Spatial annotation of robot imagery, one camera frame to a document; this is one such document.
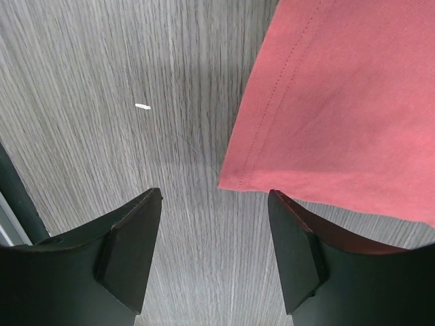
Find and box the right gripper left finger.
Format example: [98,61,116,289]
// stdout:
[1,187,162,325]

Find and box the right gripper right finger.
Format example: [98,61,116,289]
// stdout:
[268,190,434,325]

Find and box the red t shirt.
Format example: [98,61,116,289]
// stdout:
[218,1,434,225]

